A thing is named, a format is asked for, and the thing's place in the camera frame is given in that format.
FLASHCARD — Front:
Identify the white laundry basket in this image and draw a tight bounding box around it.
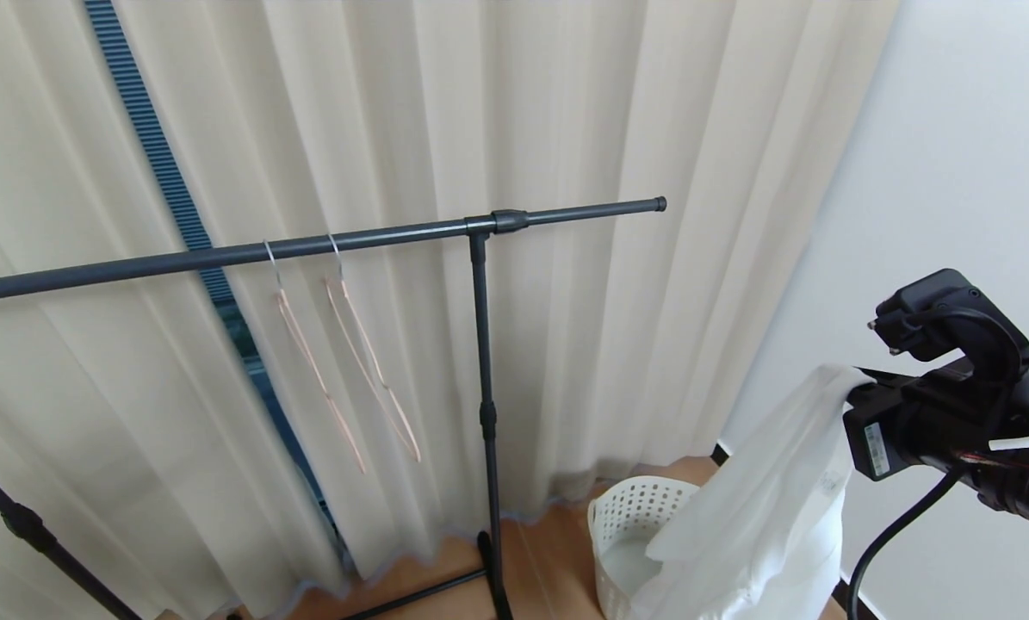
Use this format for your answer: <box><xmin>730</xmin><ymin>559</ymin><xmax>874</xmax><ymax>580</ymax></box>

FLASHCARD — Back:
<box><xmin>587</xmin><ymin>476</ymin><xmax>704</xmax><ymax>620</ymax></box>

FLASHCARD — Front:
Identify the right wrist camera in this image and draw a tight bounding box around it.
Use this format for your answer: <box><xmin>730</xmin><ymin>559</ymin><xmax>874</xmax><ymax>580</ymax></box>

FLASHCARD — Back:
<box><xmin>867</xmin><ymin>269</ymin><xmax>1029</xmax><ymax>406</ymax></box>

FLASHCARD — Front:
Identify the pink clothes hanger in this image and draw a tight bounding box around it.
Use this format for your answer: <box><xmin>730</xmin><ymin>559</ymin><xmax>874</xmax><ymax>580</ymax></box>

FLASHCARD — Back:
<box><xmin>263</xmin><ymin>239</ymin><xmax>369</xmax><ymax>474</ymax></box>
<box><xmin>325</xmin><ymin>234</ymin><xmax>422</xmax><ymax>463</ymax></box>

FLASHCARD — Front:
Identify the black clothes rack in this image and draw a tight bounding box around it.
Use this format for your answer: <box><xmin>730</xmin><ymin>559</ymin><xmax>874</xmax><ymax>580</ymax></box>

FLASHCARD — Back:
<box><xmin>0</xmin><ymin>196</ymin><xmax>667</xmax><ymax>620</ymax></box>

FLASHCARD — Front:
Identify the beige curtain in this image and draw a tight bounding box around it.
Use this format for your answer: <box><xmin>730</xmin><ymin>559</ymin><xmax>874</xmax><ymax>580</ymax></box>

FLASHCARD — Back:
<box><xmin>0</xmin><ymin>0</ymin><xmax>347</xmax><ymax>620</ymax></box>
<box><xmin>114</xmin><ymin>0</ymin><xmax>901</xmax><ymax>604</ymax></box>

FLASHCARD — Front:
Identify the window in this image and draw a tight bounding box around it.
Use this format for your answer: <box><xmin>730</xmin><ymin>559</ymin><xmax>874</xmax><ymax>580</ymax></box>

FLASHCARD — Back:
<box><xmin>84</xmin><ymin>0</ymin><xmax>356</xmax><ymax>574</ymax></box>

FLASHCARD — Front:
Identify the white garment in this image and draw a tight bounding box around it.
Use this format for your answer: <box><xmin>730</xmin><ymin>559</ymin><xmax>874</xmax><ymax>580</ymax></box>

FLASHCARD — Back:
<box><xmin>630</xmin><ymin>363</ymin><xmax>875</xmax><ymax>620</ymax></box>

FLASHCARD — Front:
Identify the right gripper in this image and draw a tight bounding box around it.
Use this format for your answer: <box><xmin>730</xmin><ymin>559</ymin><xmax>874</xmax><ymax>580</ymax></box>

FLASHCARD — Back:
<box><xmin>843</xmin><ymin>357</ymin><xmax>1029</xmax><ymax>481</ymax></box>

